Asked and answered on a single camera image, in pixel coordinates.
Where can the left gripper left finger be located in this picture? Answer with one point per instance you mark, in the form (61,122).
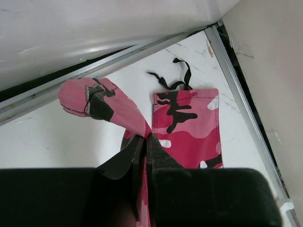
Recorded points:
(121,183)

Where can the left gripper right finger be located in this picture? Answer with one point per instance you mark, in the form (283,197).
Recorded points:
(167,190)

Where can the pink camouflage trousers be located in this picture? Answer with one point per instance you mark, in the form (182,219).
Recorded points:
(186,123)

